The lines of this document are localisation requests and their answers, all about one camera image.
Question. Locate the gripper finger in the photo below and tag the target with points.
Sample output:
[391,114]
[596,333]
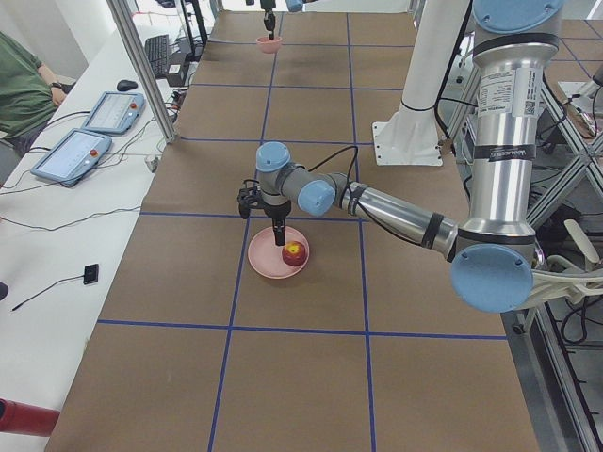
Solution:
[279,234]
[270,26]

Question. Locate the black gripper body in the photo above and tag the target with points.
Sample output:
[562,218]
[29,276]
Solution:
[277,210]
[268,6]

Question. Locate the red yellow apple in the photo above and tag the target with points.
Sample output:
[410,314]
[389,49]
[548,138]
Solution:
[294,253]

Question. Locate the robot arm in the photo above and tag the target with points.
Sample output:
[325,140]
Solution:
[491,252]
[293,6]

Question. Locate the pink bowl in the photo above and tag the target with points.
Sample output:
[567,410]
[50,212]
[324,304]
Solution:
[269,46]

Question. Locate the pink plate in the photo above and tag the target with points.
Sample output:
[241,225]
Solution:
[266,258]

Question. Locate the black keyboard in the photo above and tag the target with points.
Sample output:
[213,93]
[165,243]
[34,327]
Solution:
[157,50]

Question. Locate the brown table cover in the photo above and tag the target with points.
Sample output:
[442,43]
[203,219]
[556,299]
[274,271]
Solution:
[367,348]

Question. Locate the black computer mouse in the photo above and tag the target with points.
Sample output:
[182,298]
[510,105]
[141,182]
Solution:
[126,85]

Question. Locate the far blue teach pendant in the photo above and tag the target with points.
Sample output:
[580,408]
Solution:
[114,113]

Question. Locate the blue teach pendant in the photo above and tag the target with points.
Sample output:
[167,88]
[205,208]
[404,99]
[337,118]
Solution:
[114,113]
[73,157]

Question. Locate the small black device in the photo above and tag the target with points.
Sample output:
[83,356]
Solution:
[91,274]

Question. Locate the white desk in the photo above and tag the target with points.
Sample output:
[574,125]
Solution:
[50,232]

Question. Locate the near blue teach pendant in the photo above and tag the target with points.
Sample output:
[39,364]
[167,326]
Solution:
[73,157]

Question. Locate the person in green shirt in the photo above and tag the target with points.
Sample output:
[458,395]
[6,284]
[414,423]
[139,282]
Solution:
[30,95]

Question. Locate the red cylinder object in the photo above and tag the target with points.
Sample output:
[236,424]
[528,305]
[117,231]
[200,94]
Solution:
[25,419]

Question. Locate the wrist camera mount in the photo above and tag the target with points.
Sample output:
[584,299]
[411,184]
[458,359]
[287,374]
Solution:
[249,198]

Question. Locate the aluminium frame post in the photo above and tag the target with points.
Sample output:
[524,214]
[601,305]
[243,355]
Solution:
[122,18]

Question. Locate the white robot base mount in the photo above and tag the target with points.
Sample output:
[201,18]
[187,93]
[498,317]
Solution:
[410,136]

